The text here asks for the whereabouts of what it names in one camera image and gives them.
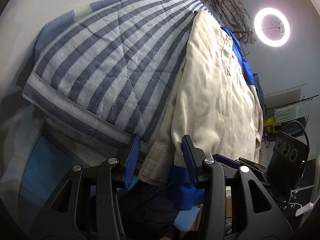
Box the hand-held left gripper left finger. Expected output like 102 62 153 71
29 134 140 240

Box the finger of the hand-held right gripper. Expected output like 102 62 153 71
236 157 270 188
212 154 242 169

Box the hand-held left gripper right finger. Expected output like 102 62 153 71
181 134 294 240

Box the cream and blue jacket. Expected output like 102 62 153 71
137 9 265 212

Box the black clothes rack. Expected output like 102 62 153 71
265 95 315 140

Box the yellow crate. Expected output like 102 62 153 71
265 117 275 133

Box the striped hanging towel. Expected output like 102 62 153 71
274 105 308 124

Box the white plastic device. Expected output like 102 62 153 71
295 202 314 217

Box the dark cloth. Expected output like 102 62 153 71
90 180 182 240

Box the light blue mat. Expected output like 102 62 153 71
18 135 87 205

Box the blue white striped blanket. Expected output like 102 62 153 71
22 0 208 153

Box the black tripod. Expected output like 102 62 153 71
230 24 283 55

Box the floral blanket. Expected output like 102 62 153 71
210 0 257 44

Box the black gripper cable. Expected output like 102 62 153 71
285 120 310 145

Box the ring light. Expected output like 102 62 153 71
254 7 291 47

